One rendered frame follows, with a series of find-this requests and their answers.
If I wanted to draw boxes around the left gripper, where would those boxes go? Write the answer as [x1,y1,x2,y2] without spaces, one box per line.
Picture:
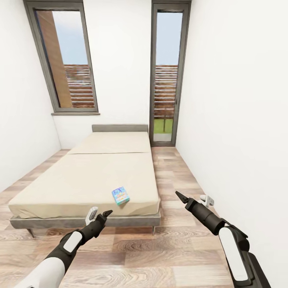
[87,210,113,238]

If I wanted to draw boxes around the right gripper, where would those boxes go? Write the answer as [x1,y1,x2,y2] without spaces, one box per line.
[175,191,214,226]

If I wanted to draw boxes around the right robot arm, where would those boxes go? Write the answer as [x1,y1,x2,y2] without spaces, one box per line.
[175,191,271,288]

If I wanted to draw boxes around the board game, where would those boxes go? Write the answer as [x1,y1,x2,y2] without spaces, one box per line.
[112,188,130,205]

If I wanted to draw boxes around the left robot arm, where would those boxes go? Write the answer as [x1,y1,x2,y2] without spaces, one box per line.
[14,206,113,288]

